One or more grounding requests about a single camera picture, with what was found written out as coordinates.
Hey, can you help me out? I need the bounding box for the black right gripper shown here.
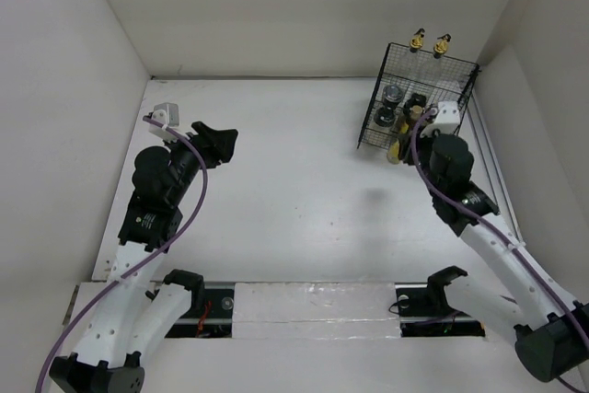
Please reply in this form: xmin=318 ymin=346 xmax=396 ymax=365
xmin=398 ymin=122 xmax=446 ymax=198

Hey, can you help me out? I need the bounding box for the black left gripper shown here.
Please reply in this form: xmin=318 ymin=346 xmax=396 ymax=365
xmin=164 ymin=121 xmax=237 ymax=205

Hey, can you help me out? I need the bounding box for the small yellow bottle cork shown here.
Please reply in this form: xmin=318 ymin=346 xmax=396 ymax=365
xmin=387 ymin=133 xmax=409 ymax=165
xmin=398 ymin=105 xmax=423 ymax=138

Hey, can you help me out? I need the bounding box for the small black-cap back jar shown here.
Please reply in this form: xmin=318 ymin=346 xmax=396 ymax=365
xmin=404 ymin=93 xmax=427 ymax=110

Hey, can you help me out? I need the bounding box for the black-cap white powder jar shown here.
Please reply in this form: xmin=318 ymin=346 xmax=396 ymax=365
xmin=370 ymin=107 xmax=396 ymax=133

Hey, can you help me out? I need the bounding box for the grey-lid white powder shaker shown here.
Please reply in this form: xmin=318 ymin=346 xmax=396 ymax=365
xmin=381 ymin=85 xmax=405 ymax=110

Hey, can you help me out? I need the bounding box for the glass bottle with dark sauce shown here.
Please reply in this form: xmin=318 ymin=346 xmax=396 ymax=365
xmin=420 ymin=33 xmax=452 ymax=99

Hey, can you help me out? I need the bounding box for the clear glass bottle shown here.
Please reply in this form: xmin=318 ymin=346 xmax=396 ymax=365
xmin=395 ymin=28 xmax=425 ymax=93

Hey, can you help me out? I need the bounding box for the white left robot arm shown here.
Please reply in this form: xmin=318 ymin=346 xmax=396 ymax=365
xmin=43 ymin=114 xmax=238 ymax=392

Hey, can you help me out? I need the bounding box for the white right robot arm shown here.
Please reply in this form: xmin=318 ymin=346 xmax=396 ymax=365
xmin=410 ymin=129 xmax=588 ymax=383

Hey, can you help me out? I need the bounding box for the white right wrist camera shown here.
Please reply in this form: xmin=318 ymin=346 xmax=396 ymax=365
xmin=420 ymin=101 xmax=461 ymax=138

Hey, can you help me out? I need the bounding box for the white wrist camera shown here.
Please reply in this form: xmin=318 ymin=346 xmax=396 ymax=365
xmin=420 ymin=101 xmax=461 ymax=138
xmin=143 ymin=102 xmax=179 ymax=142

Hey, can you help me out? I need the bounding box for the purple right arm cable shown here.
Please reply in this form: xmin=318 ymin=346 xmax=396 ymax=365
xmin=409 ymin=107 xmax=589 ymax=392

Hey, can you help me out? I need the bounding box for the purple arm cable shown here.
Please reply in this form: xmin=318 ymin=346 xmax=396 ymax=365
xmin=35 ymin=117 xmax=209 ymax=389
xmin=409 ymin=107 xmax=589 ymax=392

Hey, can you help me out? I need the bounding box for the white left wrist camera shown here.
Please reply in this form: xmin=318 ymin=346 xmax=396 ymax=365
xmin=143 ymin=102 xmax=179 ymax=142

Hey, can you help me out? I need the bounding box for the black wire rack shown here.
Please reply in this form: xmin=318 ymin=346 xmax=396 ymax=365
xmin=358 ymin=42 xmax=480 ymax=150

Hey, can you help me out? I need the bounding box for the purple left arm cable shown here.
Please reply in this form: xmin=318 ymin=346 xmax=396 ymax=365
xmin=35 ymin=117 xmax=209 ymax=389

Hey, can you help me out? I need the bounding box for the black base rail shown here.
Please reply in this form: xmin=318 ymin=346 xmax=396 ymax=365
xmin=167 ymin=283 xmax=485 ymax=341

